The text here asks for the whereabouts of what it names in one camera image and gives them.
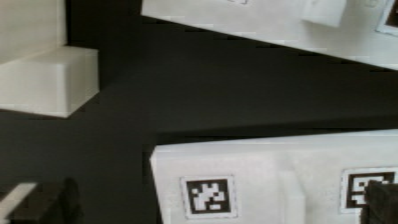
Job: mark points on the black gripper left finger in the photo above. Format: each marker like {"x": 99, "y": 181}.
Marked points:
{"x": 42, "y": 203}

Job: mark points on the white cabinet door panel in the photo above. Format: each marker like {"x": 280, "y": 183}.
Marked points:
{"x": 284, "y": 180}
{"x": 346, "y": 28}

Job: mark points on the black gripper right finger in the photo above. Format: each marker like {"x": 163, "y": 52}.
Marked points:
{"x": 381, "y": 210}

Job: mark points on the white U-shaped fence frame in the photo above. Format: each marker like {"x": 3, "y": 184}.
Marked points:
{"x": 49, "y": 71}

